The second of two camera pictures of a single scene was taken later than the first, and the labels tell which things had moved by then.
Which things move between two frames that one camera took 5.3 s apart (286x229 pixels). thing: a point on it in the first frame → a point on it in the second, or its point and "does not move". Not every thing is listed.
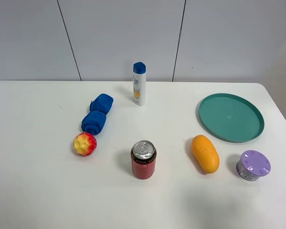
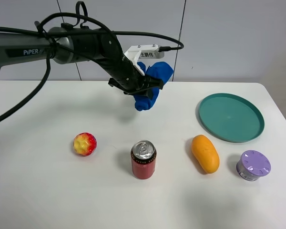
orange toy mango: (205, 153) does not move
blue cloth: (93, 122) → (161, 70)
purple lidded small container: (252, 165) does not move
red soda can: (143, 159) does not move
